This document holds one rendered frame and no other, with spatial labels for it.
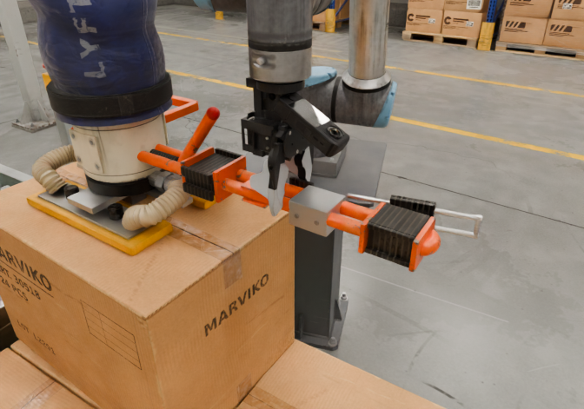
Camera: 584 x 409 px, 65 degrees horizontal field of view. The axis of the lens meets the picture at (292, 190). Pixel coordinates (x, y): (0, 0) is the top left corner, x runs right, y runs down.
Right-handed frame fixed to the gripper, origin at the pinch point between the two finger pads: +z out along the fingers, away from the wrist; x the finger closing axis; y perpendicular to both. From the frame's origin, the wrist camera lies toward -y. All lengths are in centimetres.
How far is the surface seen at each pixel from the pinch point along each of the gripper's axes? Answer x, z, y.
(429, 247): 2.1, -1.2, -23.5
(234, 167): -0.1, -2.7, 12.4
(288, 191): -0.6, -1.1, 1.1
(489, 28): -692, 79, 110
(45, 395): 28, 52, 48
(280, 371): -6, 53, 8
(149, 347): 23.9, 19.2, 11.7
